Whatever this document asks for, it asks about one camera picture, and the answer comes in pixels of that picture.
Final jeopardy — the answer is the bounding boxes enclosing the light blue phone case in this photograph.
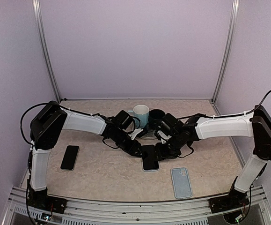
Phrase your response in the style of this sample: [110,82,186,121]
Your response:
[171,167,193,199]
[141,144,160,173]

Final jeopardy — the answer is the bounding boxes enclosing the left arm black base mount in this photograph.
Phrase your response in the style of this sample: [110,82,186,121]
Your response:
[27,194,67,214]

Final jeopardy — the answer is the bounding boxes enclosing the left aluminium frame post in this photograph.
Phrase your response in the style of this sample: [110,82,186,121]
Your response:
[32,0,62,102]

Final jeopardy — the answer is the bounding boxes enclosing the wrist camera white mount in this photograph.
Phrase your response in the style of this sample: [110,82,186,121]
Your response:
[154,130,169,144]
[128,128,146,140]

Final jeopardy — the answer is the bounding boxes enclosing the dark green ceramic mug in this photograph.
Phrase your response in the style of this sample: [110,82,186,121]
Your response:
[148,109,165,130]

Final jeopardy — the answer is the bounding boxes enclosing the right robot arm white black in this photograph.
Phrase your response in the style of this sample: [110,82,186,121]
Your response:
[155,105,271,208]

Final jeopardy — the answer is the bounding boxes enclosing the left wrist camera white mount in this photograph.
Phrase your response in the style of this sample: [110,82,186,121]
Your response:
[128,128,146,140]

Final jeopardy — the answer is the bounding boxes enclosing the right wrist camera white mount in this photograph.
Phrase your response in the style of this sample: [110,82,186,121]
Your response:
[154,130,169,144]

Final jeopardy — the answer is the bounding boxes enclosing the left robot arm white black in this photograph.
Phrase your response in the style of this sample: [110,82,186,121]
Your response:
[28,101,142,209]

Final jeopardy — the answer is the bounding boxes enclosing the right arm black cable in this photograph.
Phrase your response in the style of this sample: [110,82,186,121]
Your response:
[177,87,271,152]

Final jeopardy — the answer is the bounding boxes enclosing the grey ceramic plate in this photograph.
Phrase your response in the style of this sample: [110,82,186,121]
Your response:
[136,127,157,140]

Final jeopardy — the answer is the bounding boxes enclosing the light blue ceramic mug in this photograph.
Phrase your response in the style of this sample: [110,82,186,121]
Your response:
[127,105,149,128]

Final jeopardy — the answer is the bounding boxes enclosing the right aluminium frame post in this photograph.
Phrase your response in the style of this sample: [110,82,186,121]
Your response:
[211,0,240,105]

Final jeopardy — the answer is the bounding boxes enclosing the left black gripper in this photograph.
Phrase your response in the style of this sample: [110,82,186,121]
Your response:
[110,128,145,158]

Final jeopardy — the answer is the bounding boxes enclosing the purple edged black phone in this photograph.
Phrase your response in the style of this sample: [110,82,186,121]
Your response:
[142,144,159,170]

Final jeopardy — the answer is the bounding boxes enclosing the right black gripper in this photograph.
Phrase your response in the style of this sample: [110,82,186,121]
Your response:
[154,133,184,160]

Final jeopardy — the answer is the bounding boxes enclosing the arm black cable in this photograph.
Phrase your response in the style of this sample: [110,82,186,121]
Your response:
[177,87,271,152]
[20,103,48,145]

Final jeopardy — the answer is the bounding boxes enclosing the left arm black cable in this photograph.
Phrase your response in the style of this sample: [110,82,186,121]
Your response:
[20,103,48,145]

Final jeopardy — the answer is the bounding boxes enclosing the aluminium frame post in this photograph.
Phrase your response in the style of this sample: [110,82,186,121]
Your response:
[211,0,240,105]
[32,0,62,102]

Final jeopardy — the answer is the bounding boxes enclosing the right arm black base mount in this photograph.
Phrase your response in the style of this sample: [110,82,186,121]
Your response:
[208,192,249,213]

